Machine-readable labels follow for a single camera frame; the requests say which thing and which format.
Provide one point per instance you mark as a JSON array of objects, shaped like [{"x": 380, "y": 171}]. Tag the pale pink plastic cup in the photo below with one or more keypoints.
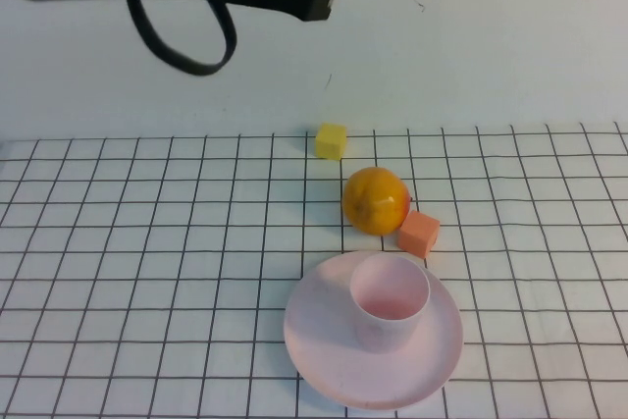
[{"x": 387, "y": 291}]

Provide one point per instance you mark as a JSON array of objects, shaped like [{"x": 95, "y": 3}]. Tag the yellow foam cube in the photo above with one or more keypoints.
[{"x": 329, "y": 141}]

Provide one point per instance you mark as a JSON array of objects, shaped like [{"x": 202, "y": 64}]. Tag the orange foam cube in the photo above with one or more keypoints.
[{"x": 417, "y": 235}]

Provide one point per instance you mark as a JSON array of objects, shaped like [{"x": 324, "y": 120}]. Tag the orange yellow round fruit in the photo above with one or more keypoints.
[{"x": 373, "y": 203}]

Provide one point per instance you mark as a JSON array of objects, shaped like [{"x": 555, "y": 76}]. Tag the pale pink round plate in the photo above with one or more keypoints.
[{"x": 324, "y": 340}]

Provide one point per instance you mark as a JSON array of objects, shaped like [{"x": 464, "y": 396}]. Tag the white black-grid tablecloth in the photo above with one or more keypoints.
[{"x": 122, "y": 267}]

